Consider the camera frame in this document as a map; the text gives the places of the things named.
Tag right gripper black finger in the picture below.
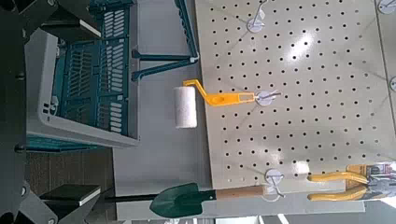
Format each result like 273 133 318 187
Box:
38 0 102 39
39 184 102 224

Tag teal grey plastic crate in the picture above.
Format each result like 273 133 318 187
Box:
23 0 140 153

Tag black metal base bar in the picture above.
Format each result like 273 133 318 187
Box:
106 193 158 203

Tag teal metal pegboard stand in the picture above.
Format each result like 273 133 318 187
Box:
131 0 200 82

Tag beige perforated pegboard panel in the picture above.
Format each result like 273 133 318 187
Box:
373 0 396 125
194 0 396 190

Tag green trowel wooden handle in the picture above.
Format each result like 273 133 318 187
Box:
148 182 265 218

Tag yellow handled white paint roller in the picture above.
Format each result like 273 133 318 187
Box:
173 78 257 130

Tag white cable tie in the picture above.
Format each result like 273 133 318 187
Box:
261 186 286 203

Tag yellow handled pliers on card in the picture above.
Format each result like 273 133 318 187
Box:
306 162 396 203

